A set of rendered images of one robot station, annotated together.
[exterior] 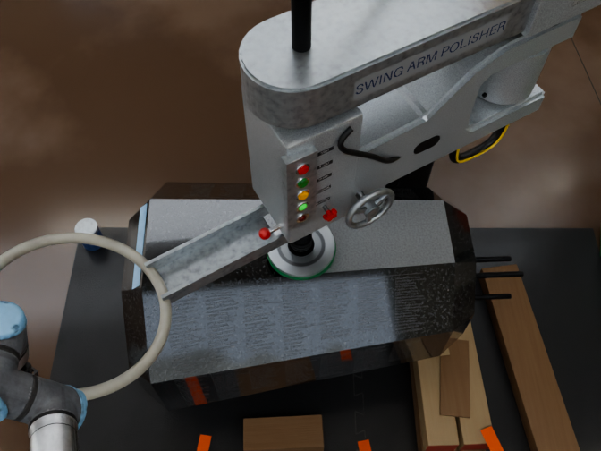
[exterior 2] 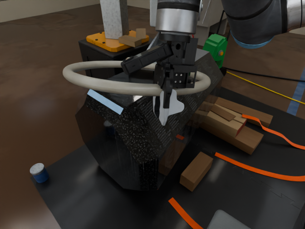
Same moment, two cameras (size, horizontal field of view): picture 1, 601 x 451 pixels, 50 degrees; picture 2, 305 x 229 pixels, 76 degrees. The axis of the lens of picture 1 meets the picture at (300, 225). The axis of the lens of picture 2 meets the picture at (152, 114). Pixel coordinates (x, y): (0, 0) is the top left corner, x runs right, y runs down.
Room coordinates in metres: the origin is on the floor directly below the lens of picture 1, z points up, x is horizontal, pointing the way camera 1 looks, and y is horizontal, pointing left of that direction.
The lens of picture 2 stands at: (0.19, 0.99, 1.42)
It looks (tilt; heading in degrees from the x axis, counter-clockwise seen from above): 39 degrees down; 314
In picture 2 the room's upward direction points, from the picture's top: straight up
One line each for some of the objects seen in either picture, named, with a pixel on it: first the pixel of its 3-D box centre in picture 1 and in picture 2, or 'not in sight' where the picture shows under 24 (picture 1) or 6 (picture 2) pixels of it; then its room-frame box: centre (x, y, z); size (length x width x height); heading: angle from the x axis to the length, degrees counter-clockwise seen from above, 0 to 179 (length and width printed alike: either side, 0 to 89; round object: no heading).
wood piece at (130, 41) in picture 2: not in sight; (130, 41); (1.62, -0.20, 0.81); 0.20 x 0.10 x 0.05; 8
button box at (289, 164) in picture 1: (299, 190); not in sight; (0.85, 0.00, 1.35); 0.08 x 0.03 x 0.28; 120
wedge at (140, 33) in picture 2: not in sight; (140, 33); (1.71, -0.42, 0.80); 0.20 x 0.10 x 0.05; 136
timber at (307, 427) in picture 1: (283, 436); (196, 170); (0.58, 0.06, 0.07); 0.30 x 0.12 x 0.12; 93
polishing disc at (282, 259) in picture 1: (300, 245); not in sight; (0.98, 0.00, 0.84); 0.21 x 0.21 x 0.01
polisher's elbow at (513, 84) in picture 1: (508, 56); not in sight; (1.31, -0.57, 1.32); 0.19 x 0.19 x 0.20
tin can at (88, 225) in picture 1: (89, 234); (39, 172); (1.47, 0.95, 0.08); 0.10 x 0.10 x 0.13
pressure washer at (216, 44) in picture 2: not in sight; (214, 47); (1.44, -1.55, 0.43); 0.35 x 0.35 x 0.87; 75
